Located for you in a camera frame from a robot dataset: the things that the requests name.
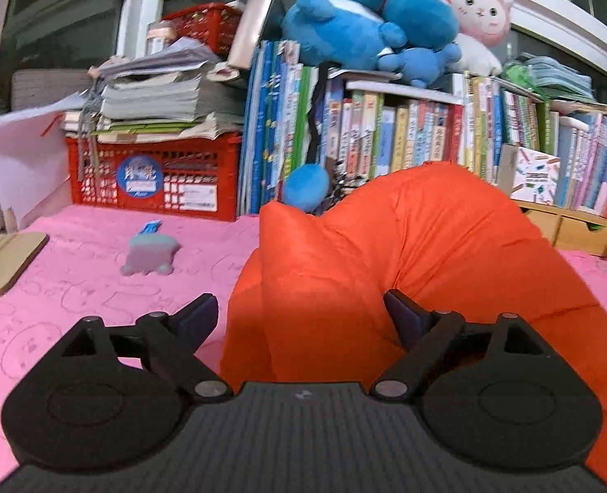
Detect beige flat box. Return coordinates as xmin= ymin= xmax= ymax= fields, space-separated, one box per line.
xmin=228 ymin=0 xmax=280 ymax=71

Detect pink rabbit plush toy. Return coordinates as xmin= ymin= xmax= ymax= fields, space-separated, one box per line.
xmin=441 ymin=0 xmax=516 ymax=78

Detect blue red-collared plush toy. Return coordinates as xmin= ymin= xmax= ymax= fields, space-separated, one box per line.
xmin=333 ymin=0 xmax=462 ymax=53

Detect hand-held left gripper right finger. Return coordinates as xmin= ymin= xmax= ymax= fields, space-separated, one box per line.
xmin=369 ymin=289 xmax=548 ymax=402

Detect row of colourful books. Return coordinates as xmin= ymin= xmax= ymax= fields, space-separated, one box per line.
xmin=238 ymin=38 xmax=607 ymax=220

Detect orange hooded down jacket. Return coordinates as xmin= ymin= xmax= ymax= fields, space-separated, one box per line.
xmin=220 ymin=161 xmax=607 ymax=488

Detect large white paper sheets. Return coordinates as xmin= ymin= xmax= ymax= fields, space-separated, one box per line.
xmin=0 ymin=90 xmax=87 ymax=230

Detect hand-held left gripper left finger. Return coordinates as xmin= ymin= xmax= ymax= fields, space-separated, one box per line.
xmin=60 ymin=293 xmax=234 ymax=404

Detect pink rabbit print blanket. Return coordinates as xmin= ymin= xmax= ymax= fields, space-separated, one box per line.
xmin=0 ymin=202 xmax=607 ymax=491

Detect wooden board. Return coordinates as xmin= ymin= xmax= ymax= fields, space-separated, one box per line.
xmin=0 ymin=231 xmax=50 ymax=299

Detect blue white-bellied plush toy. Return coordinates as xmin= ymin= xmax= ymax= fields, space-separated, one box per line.
xmin=281 ymin=0 xmax=462 ymax=89

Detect stack of teal booklets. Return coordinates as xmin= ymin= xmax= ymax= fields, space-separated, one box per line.
xmin=503 ymin=53 xmax=607 ymax=115

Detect white colourful printed box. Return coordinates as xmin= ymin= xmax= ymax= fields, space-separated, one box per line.
xmin=494 ymin=143 xmax=562 ymax=208

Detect stack of papers and booklets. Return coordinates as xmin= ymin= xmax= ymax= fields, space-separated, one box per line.
xmin=58 ymin=36 xmax=249 ymax=145

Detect red plastic crate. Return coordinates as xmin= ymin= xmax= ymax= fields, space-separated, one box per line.
xmin=66 ymin=131 xmax=243 ymax=223

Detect blue plush ball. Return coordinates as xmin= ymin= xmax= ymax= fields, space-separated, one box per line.
xmin=282 ymin=163 xmax=331 ymax=213

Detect black wire ornament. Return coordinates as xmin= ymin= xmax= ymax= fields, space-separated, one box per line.
xmin=328 ymin=163 xmax=372 ymax=207

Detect grey grid board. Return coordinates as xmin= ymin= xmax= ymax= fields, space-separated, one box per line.
xmin=10 ymin=68 xmax=95 ymax=112

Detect grey knitted cord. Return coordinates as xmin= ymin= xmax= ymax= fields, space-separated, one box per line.
xmin=74 ymin=76 xmax=105 ymax=182

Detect red mesh basket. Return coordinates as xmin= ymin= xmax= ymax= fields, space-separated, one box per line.
xmin=160 ymin=2 xmax=244 ymax=61

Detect wooden drawer organizer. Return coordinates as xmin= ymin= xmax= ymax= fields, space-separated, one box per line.
xmin=510 ymin=196 xmax=607 ymax=258

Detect clear plastic jar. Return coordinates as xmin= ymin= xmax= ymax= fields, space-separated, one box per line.
xmin=146 ymin=21 xmax=177 ymax=55

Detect small grey plush toy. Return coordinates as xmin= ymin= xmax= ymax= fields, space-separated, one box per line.
xmin=120 ymin=233 xmax=182 ymax=277

